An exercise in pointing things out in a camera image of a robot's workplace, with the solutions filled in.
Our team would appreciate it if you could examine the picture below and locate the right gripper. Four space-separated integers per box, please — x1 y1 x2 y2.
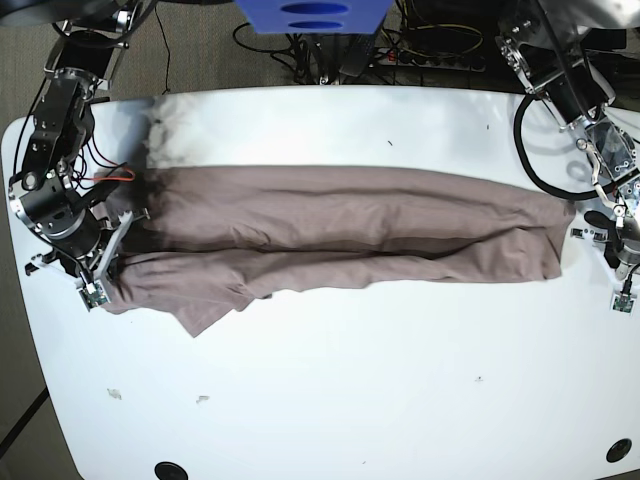
30 209 120 295

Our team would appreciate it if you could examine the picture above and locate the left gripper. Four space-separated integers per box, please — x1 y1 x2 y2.
570 226 639 280

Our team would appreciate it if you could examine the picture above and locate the mauve T-shirt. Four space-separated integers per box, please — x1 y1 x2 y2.
106 166 575 336

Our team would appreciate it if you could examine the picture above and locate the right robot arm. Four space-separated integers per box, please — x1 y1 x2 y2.
1 1 156 308

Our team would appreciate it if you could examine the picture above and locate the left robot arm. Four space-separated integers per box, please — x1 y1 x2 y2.
496 1 639 281

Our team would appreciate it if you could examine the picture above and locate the black power strip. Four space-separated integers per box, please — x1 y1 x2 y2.
373 47 486 73

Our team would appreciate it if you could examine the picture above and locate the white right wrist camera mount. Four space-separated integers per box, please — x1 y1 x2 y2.
24 208 150 311

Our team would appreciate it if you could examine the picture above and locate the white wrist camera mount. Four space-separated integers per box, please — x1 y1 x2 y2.
569 227 639 316
24 208 150 311

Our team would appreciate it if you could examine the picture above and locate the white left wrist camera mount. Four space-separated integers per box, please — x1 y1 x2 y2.
569 227 639 316

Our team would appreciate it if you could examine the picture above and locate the black right cable grommet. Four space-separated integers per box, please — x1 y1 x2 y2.
606 438 633 464

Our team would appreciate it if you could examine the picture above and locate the black cable grommet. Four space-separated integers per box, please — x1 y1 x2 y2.
606 438 633 464
154 461 189 480

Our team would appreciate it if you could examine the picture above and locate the black left cable grommet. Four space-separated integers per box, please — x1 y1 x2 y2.
154 461 189 480

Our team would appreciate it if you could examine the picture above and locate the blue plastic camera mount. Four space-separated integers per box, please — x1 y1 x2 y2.
236 0 392 34

